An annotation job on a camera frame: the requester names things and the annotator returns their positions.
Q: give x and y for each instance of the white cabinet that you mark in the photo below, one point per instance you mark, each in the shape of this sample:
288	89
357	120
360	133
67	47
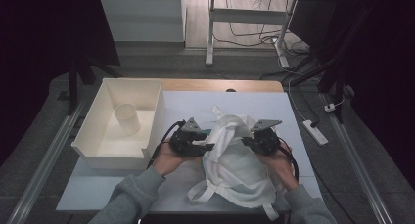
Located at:
140	18

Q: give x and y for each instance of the dark curtain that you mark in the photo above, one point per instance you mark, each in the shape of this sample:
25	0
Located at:
391	70
39	38

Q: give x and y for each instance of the person's right hand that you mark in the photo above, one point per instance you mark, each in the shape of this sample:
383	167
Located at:
284	165

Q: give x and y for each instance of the white plug adapter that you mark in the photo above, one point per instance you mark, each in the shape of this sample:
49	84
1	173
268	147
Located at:
330	107

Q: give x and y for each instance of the black table grommet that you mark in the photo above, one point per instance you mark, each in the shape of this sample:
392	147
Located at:
230	90

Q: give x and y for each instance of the white power strip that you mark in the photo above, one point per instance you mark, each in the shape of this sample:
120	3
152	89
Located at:
314	132

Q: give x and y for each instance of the black tripod stand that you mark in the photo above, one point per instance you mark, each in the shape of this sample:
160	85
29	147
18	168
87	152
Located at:
73	83

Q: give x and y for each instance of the white plastic bin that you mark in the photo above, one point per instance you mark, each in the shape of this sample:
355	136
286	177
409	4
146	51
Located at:
94	114

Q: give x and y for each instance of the white tote bag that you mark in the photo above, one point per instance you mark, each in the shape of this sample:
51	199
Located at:
235	171

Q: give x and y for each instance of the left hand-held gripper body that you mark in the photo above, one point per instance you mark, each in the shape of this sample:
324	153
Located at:
184	144

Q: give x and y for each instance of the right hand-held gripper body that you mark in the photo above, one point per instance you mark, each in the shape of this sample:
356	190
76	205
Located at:
266	141

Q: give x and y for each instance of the metal floor rail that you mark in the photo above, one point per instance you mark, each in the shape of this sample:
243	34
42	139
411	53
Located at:
49	158
362	171

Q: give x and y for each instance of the person's left hand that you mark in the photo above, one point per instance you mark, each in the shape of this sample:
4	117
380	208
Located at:
168	160

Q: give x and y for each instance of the white metal frame desk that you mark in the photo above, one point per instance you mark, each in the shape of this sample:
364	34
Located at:
248	16

